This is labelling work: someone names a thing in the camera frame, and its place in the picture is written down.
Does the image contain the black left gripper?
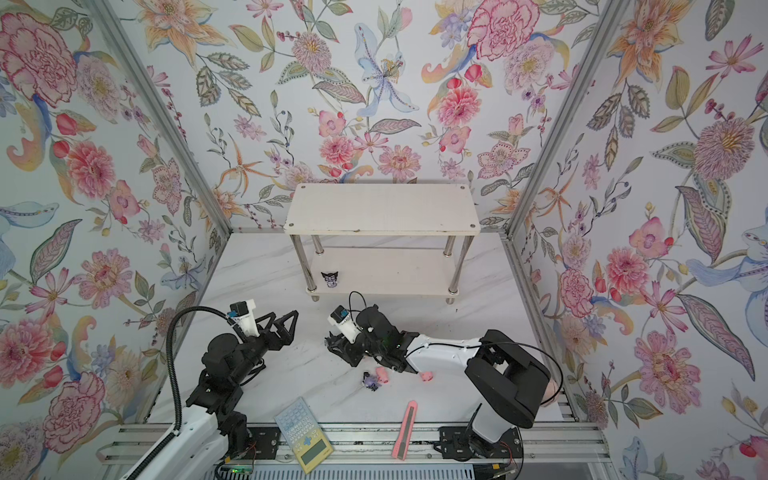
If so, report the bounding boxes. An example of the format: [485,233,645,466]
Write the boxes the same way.
[229,311,297,388]

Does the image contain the black purple toy figure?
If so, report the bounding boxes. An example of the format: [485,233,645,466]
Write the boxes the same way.
[321,272,339,289]
[362,372,380,391]

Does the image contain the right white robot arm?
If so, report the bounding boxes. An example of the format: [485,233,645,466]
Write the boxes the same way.
[325,305,564,461]

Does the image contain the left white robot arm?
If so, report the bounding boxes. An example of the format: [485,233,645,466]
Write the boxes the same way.
[123,302,299,479]

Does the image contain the white two-tier shelf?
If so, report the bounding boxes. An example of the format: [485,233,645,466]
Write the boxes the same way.
[284,183,481,304]

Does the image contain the yellow calculator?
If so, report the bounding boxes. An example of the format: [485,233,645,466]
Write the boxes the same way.
[274,397,334,474]

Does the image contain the pink box cutter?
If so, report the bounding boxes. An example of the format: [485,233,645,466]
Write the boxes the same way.
[391,400,418,461]

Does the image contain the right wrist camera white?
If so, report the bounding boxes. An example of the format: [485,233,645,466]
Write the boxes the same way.
[328,305,360,344]

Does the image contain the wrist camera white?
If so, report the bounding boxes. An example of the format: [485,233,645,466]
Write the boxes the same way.
[228,299,259,337]
[328,305,360,344]

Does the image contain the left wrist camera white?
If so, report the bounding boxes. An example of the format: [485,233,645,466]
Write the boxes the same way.
[228,299,259,337]

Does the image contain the black corrugated cable left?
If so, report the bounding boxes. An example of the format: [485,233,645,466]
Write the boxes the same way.
[122,305,241,480]

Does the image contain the aluminium front rail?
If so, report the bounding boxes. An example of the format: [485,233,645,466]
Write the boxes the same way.
[96,422,611,467]

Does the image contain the aluminium corner post left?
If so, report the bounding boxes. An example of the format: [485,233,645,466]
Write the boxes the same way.
[84,0,233,240]

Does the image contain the aluminium corner post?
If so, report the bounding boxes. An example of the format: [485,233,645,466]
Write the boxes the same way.
[84,0,233,240]
[505,0,631,240]

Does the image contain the aluminium corner post right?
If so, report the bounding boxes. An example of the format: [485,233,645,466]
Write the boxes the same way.
[505,0,631,240]

